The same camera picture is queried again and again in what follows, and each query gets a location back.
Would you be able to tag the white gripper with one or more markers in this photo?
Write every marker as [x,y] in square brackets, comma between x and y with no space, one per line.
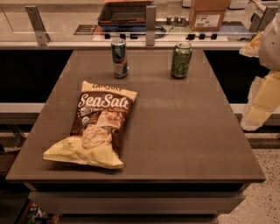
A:
[270,46]

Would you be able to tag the green soda can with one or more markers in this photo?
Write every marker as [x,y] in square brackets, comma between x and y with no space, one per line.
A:
[182,53]

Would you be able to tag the blue silver energy drink can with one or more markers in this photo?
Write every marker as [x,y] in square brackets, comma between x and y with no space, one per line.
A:
[119,57]

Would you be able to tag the cardboard box with label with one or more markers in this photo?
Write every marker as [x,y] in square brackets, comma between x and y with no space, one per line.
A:
[207,15]

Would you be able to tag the dark open tray box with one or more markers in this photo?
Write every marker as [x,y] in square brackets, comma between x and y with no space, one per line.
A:
[127,11]

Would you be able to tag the sea salt chips bag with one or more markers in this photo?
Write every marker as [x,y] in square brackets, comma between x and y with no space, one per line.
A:
[98,127]

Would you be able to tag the right metal glass bracket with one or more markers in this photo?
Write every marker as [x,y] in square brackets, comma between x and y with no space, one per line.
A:
[262,18]

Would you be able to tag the metal glass bracket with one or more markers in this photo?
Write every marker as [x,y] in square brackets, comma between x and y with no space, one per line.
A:
[150,24]
[41,35]
[262,18]

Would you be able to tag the middle metal glass bracket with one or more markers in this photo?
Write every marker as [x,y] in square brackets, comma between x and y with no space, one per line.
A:
[150,24]

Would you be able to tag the left metal glass bracket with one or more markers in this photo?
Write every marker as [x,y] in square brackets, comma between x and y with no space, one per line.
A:
[41,35]

